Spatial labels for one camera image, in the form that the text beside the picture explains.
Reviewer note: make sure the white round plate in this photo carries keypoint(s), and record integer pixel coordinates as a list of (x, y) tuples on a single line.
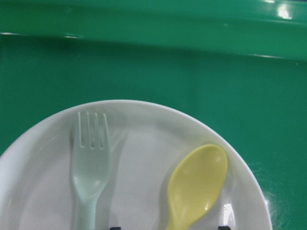
[(147, 142)]

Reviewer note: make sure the yellow plastic spoon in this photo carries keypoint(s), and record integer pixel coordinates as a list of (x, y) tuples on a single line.
[(195, 186)]

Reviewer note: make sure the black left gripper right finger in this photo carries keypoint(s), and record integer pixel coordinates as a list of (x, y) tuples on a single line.
[(224, 228)]

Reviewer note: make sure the green plastic tray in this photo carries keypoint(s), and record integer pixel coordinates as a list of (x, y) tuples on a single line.
[(239, 66)]

